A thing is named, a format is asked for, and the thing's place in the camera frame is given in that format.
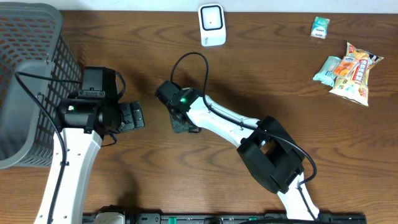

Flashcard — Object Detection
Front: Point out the orange tissue pack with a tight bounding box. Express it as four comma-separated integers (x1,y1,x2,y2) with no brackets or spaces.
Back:
333,56,368,78

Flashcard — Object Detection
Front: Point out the white barcode scanner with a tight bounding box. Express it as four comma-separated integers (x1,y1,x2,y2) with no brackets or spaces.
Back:
198,3,226,47

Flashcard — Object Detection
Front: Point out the green wet wipes pack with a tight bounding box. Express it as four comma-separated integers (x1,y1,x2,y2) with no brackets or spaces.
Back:
313,56,341,87

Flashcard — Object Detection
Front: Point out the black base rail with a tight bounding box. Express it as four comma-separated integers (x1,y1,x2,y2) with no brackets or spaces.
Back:
82,212,368,224

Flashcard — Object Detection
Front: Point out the small green wipes pack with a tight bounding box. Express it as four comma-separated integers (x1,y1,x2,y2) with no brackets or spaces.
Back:
310,17,330,39

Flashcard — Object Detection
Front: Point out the black plastic mesh basket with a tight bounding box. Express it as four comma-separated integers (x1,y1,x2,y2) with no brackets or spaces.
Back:
1,2,82,169

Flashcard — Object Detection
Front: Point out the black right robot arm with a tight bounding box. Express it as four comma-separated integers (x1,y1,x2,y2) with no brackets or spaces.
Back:
156,86,320,221

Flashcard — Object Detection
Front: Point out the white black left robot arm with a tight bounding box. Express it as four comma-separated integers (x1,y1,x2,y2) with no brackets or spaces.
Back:
35,99,145,223

